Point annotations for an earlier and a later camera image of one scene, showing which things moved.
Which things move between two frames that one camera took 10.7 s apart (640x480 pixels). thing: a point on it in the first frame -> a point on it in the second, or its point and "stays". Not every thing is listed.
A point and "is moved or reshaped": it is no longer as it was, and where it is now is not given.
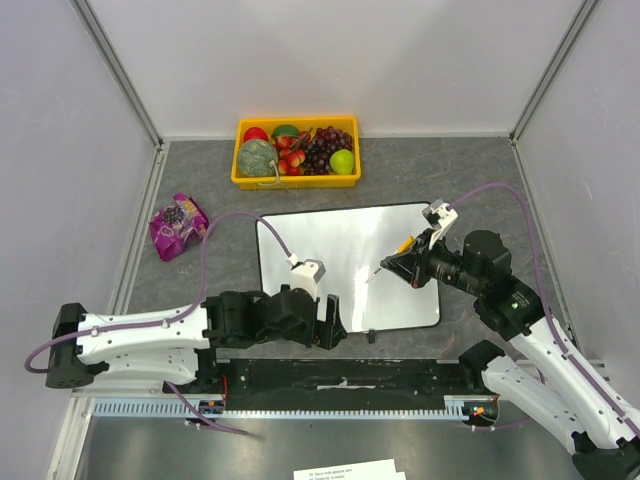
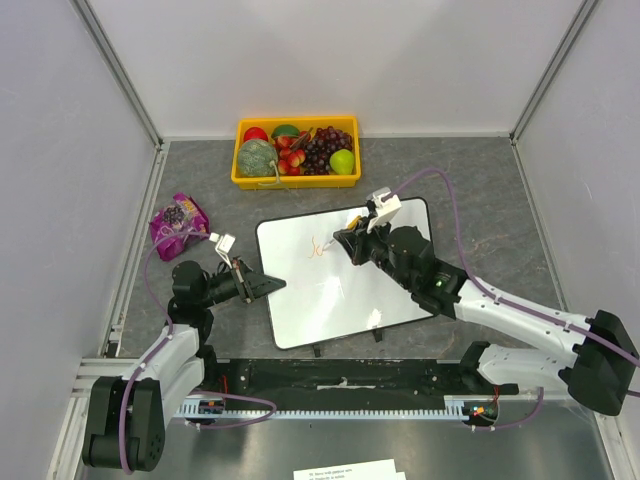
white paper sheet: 376,470 stays
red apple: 255,133 stays
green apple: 342,162 stays
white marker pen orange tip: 406,245 is moved or reshaped
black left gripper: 323,337 -> 252,285
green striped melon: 257,158 stays
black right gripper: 417,262 -> 361,245
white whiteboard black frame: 351,246 stays
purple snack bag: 177,226 stays
